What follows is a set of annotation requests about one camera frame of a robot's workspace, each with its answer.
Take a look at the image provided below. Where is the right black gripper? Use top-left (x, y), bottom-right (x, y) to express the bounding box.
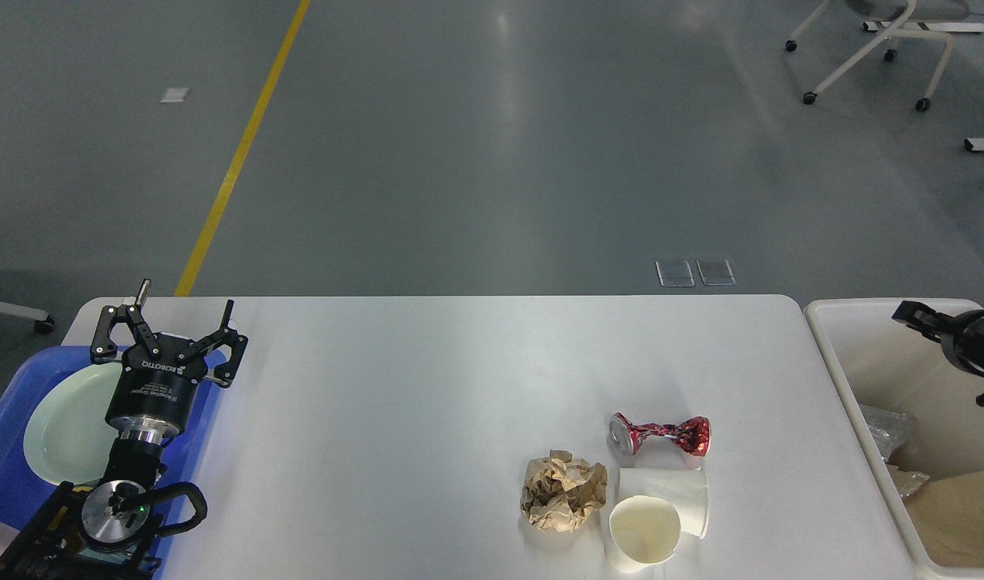
top-left (891, 300), bottom-right (984, 408)

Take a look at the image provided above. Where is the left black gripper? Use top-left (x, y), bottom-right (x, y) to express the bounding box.
top-left (89, 279), bottom-right (248, 444)

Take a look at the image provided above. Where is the square aluminium foil tray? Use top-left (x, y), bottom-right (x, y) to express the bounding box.
top-left (859, 404), bottom-right (918, 463)

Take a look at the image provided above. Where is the mint green plate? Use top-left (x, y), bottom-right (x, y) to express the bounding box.
top-left (23, 362), bottom-right (121, 485)

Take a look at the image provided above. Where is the aluminium foil sheet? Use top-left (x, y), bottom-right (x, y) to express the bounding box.
top-left (886, 465), bottom-right (930, 500)

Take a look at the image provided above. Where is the brown paper bag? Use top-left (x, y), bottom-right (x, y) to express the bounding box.
top-left (907, 470), bottom-right (984, 569)

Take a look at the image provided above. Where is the white paper cup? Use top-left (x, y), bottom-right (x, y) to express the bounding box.
top-left (605, 495), bottom-right (682, 574)
top-left (617, 469), bottom-right (710, 539)

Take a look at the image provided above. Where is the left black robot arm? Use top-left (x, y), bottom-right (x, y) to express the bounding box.
top-left (0, 280), bottom-right (249, 579)

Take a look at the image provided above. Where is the beige plastic bin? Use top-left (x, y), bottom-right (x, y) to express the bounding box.
top-left (804, 297), bottom-right (984, 579)

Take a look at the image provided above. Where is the white furniture leg with caster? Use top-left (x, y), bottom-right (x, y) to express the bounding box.
top-left (0, 301), bottom-right (56, 334)

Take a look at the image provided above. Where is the right floor plate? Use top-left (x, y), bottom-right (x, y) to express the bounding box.
top-left (695, 259), bottom-right (737, 287)

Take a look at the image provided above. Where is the floor plate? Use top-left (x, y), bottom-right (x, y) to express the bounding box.
top-left (695, 259), bottom-right (737, 287)
top-left (656, 259), bottom-right (695, 288)

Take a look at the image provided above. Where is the white floor label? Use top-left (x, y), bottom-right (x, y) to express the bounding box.
top-left (159, 87), bottom-right (192, 104)

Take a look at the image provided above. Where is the crushed red can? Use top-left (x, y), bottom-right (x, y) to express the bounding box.
top-left (608, 412), bottom-right (712, 458)

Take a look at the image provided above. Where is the left floor plate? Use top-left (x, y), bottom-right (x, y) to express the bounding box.
top-left (656, 259), bottom-right (695, 288)

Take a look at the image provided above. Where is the crumpled brown paper ball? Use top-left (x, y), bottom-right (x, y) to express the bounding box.
top-left (520, 450), bottom-right (608, 532)

